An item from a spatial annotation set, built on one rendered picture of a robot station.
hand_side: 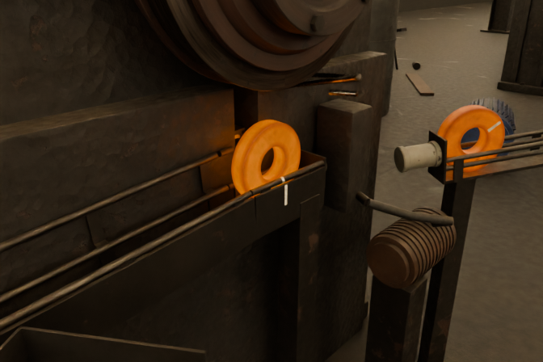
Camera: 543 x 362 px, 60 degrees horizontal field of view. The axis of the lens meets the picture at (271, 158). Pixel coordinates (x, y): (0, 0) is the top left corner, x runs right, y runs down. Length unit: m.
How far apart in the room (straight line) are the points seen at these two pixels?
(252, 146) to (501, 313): 1.23
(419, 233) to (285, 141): 0.39
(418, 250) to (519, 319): 0.80
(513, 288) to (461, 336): 0.37
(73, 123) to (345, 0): 0.44
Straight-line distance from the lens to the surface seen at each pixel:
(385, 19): 3.54
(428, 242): 1.11
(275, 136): 0.85
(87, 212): 0.74
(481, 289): 1.91
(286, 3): 0.66
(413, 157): 1.09
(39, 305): 0.67
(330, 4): 0.75
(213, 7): 0.66
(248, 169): 0.82
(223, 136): 0.86
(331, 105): 1.01
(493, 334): 1.73
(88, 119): 0.72
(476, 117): 1.14
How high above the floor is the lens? 1.07
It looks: 22 degrees down
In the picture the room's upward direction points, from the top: straight up
